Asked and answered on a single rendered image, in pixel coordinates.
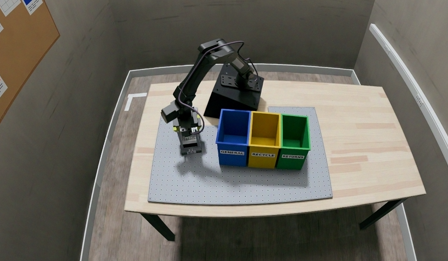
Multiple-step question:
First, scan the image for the green bin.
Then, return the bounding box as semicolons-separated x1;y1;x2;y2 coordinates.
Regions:
277;114;311;170

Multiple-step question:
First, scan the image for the yellow recycle bin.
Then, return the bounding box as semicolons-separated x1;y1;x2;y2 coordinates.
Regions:
248;111;281;169

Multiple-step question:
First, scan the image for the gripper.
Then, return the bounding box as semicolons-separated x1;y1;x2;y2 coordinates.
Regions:
173;112;202;132

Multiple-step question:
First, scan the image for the blue general waste bin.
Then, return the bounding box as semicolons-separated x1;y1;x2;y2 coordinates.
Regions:
216;109;251;167

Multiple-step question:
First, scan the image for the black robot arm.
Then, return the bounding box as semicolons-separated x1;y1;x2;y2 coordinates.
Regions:
161;38;260;137

